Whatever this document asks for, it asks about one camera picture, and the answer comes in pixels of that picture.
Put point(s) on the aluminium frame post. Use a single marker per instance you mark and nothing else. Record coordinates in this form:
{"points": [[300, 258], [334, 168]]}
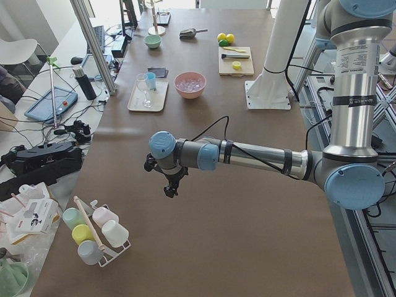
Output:
{"points": [[83, 18]]}

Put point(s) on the clear wine glass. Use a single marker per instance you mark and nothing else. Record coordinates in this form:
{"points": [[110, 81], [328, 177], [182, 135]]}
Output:
{"points": [[142, 86]]}

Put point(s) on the wooden stick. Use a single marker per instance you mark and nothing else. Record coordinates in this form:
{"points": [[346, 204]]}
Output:
{"points": [[97, 239]]}

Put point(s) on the wooden cutting board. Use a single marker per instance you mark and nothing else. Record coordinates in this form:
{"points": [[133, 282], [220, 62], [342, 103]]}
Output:
{"points": [[225, 66]]}

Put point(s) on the pink bowl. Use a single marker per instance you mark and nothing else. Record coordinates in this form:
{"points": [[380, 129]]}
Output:
{"points": [[189, 75]]}

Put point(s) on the green cup on rack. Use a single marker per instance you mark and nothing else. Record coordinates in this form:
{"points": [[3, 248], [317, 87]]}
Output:
{"points": [[72, 217]]}

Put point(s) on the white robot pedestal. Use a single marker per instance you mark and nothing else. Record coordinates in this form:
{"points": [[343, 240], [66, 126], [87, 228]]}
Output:
{"points": [[269, 91]]}

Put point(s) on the black bag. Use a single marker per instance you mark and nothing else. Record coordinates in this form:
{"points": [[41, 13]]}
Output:
{"points": [[43, 163]]}

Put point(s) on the dark grey folded cloth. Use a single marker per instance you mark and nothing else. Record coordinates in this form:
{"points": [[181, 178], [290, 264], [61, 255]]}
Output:
{"points": [[160, 72]]}

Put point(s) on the clear ice cubes pile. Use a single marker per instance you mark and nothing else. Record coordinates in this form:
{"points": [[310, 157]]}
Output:
{"points": [[190, 85]]}

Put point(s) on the wooden mug tree stand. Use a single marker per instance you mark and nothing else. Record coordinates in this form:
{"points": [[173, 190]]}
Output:
{"points": [[155, 29]]}

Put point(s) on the blue plastic cup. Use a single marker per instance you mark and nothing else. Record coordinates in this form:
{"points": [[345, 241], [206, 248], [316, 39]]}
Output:
{"points": [[151, 81]]}

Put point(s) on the yellow plastic knife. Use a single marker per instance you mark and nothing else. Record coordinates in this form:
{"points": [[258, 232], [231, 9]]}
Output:
{"points": [[234, 49]]}

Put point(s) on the white wire cup rack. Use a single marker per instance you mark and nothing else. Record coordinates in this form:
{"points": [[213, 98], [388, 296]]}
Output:
{"points": [[110, 253]]}

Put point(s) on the yellow cup on rack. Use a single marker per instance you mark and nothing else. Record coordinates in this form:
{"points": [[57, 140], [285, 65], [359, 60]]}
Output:
{"points": [[81, 233]]}

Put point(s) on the cream serving tray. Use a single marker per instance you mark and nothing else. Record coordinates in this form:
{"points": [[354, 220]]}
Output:
{"points": [[156, 97]]}

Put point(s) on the white product box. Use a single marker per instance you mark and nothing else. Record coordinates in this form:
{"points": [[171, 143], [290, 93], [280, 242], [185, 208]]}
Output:
{"points": [[37, 217]]}

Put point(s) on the grey cup on rack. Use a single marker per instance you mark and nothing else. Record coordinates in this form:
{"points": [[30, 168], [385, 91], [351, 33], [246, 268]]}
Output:
{"points": [[89, 252]]}

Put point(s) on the yellow lemon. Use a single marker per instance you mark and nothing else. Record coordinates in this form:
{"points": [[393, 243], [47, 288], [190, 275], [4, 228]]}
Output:
{"points": [[221, 36]]}

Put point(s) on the blue teach pendant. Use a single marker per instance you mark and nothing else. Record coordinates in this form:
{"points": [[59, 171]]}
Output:
{"points": [[42, 110]]}

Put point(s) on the pink cup on rack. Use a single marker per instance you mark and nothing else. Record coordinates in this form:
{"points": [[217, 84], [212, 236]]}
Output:
{"points": [[102, 214]]}

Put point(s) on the metal ice scoop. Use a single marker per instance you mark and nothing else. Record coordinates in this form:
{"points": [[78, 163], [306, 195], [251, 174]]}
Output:
{"points": [[190, 33]]}

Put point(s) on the half lemon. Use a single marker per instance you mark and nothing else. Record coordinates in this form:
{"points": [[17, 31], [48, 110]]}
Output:
{"points": [[236, 65]]}

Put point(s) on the black tray with glasses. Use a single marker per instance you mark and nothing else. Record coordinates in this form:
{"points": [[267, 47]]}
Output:
{"points": [[163, 18]]}

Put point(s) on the white cup on rack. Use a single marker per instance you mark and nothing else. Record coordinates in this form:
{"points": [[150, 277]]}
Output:
{"points": [[115, 233]]}

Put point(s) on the mint green bowl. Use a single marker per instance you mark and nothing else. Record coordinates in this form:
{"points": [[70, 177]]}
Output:
{"points": [[152, 41]]}

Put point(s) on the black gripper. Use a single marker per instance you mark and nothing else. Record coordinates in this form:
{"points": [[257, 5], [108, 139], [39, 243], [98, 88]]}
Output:
{"points": [[172, 179]]}

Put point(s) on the metal muddler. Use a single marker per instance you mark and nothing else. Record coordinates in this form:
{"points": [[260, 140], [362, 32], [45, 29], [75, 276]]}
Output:
{"points": [[234, 56]]}

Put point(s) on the black water bottle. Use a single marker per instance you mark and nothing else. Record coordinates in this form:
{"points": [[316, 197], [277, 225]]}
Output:
{"points": [[84, 82]]}

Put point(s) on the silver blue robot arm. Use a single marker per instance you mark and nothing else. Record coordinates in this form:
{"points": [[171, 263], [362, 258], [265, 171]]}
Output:
{"points": [[347, 168]]}

